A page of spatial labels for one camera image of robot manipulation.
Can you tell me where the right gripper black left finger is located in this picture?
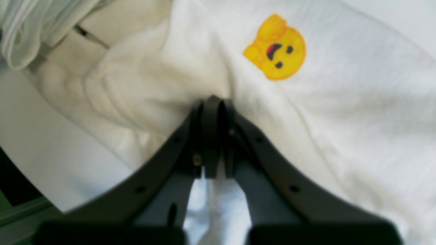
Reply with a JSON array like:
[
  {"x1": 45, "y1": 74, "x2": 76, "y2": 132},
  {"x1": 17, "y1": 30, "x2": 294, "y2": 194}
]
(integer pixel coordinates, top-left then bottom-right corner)
[{"x1": 34, "y1": 96, "x2": 224, "y2": 245}]

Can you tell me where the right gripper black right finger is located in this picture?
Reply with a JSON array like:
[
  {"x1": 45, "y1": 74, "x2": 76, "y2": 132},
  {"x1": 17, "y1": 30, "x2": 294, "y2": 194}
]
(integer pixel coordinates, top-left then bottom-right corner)
[{"x1": 222, "y1": 100, "x2": 402, "y2": 245}]

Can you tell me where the white printed T-shirt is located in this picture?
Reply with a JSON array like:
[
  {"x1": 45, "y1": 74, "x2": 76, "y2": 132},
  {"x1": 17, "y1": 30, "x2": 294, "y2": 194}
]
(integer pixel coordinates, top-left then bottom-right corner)
[{"x1": 1, "y1": 0, "x2": 435, "y2": 245}]

